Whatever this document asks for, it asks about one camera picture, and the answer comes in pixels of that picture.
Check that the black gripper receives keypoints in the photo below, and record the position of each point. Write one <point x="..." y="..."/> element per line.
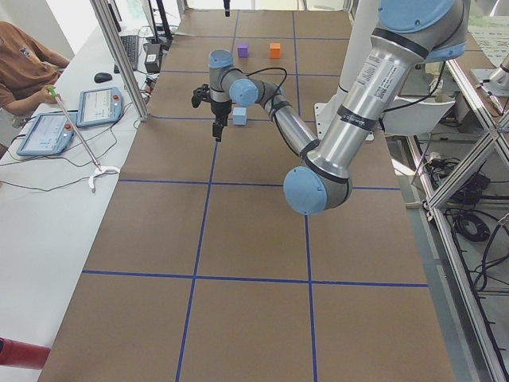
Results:
<point x="219" y="109"/>

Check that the light blue foam block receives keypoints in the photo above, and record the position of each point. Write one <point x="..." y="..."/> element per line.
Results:
<point x="239" y="116"/>

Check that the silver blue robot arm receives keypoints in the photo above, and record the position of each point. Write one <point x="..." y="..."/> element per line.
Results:
<point x="405" y="33"/>

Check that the purple foam block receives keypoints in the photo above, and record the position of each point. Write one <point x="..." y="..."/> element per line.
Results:
<point x="243" y="50"/>

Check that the orange foam block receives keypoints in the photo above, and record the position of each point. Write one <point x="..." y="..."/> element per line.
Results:
<point x="275" y="51"/>

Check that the black power adapter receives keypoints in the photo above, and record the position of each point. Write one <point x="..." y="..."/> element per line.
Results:
<point x="153" y="58"/>

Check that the black monitor stand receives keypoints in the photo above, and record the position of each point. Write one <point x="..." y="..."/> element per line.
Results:
<point x="165" y="39"/>

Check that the black keyboard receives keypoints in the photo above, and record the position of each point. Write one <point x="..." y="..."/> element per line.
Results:
<point x="130" y="45"/>

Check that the far blue teach pendant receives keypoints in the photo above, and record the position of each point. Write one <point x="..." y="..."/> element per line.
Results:
<point x="99" y="106"/>

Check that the blue teach pendant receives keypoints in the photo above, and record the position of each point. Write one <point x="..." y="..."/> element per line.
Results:
<point x="49" y="134"/>
<point x="99" y="106"/>

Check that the black computer mouse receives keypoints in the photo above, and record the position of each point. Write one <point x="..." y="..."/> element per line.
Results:
<point x="102" y="77"/>

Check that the near blue teach pendant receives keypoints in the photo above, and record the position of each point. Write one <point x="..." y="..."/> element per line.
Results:
<point x="49" y="134"/>

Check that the person in brown shirt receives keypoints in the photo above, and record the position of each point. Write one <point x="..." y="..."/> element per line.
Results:
<point x="28" y="69"/>

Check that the red cylinder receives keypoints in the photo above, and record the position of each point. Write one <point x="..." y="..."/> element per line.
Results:
<point x="23" y="355"/>

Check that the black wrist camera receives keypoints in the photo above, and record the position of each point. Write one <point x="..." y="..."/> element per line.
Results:
<point x="201" y="94"/>

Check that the aluminium frame post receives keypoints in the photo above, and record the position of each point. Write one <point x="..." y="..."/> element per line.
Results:
<point x="119" y="55"/>

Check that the grabber stick green handle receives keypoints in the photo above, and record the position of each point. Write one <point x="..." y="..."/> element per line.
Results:
<point x="100" y="169"/>

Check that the aluminium frame rail right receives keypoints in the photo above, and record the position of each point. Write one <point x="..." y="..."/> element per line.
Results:
<point x="494" y="140"/>

